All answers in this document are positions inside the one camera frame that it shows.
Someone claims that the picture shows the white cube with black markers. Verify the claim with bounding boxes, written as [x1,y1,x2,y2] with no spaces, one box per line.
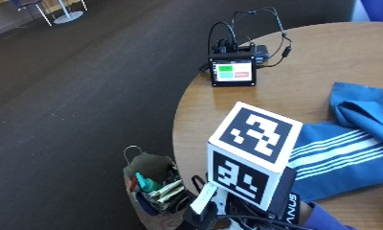
[208,101,304,213]

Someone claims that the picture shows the blue cloth with white stripes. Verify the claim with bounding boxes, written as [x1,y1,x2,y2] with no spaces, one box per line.
[285,81,383,203]

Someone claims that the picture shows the folded pale cloths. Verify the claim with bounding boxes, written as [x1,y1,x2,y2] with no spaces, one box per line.
[143,178,187,213]

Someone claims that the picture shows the brown patterned bag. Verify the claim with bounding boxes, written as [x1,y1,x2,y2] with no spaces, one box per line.
[122,145,199,230]

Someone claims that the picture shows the teal bottle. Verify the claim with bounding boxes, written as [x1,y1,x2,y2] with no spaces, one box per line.
[135,172,163,194]

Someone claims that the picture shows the small black touchscreen device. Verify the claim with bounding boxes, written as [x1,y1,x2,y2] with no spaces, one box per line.
[208,53,259,88]

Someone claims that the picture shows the black electronics board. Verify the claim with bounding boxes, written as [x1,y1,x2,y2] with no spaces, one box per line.
[211,37,272,64]

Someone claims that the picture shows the blue seat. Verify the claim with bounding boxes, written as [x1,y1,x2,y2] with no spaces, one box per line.
[351,0,383,23]

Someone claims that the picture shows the white round table base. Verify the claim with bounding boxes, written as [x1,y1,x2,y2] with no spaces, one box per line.
[53,0,90,25]

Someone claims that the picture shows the black glove cable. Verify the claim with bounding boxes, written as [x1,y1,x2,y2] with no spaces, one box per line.
[216,213,317,230]

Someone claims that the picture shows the black looped cable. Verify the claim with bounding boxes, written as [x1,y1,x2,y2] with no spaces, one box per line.
[208,20,240,56]

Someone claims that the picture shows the long thin black cable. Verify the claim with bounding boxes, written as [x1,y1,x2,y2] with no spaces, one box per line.
[232,7,294,69]

